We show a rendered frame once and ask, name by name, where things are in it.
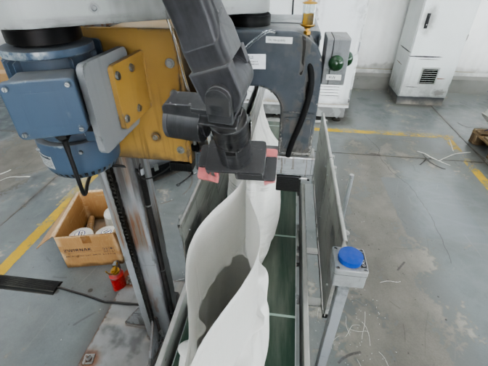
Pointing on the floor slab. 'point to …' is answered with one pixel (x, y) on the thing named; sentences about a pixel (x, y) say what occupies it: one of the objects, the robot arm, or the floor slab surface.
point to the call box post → (332, 324)
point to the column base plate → (125, 334)
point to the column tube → (141, 235)
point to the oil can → (117, 277)
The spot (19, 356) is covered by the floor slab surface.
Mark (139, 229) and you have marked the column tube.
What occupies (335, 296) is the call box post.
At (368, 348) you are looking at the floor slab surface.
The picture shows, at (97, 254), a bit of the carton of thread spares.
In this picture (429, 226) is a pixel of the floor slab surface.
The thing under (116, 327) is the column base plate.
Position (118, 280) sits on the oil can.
